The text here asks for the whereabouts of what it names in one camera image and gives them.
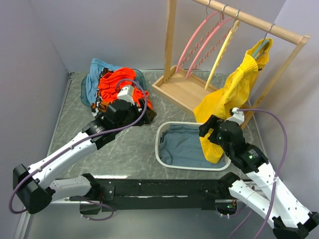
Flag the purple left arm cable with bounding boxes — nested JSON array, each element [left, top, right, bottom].
[[8, 79, 148, 215]]

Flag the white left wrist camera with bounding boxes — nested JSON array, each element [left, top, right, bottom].
[[117, 85, 135, 104]]

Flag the light blue shorts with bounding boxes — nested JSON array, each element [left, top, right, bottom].
[[86, 58, 121, 104]]

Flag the yellow hanger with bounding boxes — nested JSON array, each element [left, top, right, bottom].
[[205, 9, 240, 90]]

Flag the green hanger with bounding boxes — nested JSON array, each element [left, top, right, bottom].
[[252, 23, 275, 61]]

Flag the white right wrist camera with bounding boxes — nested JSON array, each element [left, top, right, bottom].
[[227, 107, 245, 125]]

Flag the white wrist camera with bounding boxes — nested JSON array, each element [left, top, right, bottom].
[[117, 85, 135, 104], [227, 107, 245, 125]]

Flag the pink hanger inner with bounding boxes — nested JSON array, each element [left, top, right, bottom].
[[176, 12, 233, 79]]

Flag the pink hanger outer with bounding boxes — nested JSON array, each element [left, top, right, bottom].
[[174, 4, 218, 73]]

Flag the pink hanger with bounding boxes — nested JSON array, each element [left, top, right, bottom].
[[176, 12, 233, 79], [174, 4, 218, 73]]

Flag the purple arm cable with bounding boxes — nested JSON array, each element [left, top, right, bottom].
[[8, 79, 148, 215], [226, 108, 289, 239]]

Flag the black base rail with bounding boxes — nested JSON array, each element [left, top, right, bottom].
[[84, 179, 235, 211]]

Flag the grey-blue cloth in basket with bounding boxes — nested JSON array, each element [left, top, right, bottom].
[[159, 124, 225, 169]]

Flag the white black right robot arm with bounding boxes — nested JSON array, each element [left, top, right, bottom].
[[199, 113, 319, 239]]

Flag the teal plastic basket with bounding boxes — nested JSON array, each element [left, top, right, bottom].
[[81, 68, 147, 107]]

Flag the white perforated plastic basket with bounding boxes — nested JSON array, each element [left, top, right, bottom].
[[155, 121, 232, 172]]

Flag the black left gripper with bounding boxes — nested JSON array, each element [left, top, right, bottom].
[[115, 98, 157, 133]]

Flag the wooden hanger rack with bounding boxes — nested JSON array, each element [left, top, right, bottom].
[[153, 0, 311, 114]]

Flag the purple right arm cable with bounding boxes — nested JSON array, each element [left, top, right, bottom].
[[226, 108, 289, 239]]

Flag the yellow shorts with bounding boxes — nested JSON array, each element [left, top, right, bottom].
[[193, 37, 274, 164]]

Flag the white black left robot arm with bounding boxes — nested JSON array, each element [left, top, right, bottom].
[[13, 99, 157, 214]]

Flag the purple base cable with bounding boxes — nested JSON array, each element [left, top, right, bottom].
[[79, 198, 117, 222]]

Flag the camouflage orange black shorts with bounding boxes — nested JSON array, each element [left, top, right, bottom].
[[91, 90, 110, 118]]

